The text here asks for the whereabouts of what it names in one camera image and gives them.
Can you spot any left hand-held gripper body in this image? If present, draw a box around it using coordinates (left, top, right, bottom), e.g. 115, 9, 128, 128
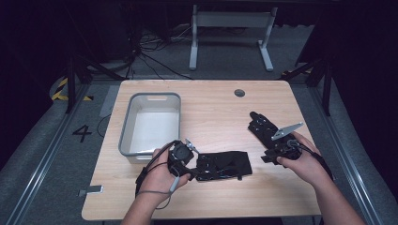
167, 138, 200, 182

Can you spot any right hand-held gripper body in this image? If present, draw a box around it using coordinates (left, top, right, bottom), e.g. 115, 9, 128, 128
260, 122, 305, 166

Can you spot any person's left hand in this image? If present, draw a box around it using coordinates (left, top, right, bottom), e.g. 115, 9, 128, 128
137, 147, 191, 201

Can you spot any person's right hand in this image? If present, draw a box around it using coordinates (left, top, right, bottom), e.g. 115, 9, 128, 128
276, 130, 324, 189

